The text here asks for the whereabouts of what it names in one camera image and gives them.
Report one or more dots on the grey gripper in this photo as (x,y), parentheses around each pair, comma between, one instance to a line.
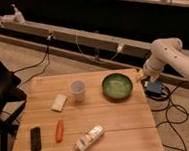
(151,74)

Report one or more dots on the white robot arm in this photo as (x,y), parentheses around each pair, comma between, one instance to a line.
(165,51)

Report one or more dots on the green ceramic bowl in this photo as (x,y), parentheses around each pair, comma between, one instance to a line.
(117,86)

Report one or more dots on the translucent plastic cup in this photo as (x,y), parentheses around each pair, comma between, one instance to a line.
(77,88)

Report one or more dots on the clear plastic bottle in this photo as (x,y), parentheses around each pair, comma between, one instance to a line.
(88,138)

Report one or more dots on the beige sponge block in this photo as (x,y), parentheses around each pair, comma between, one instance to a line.
(59,103)

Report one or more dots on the black chair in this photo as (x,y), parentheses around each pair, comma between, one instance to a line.
(9,92)

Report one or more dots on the wooden baseboard rail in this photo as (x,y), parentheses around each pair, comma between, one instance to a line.
(128,31)

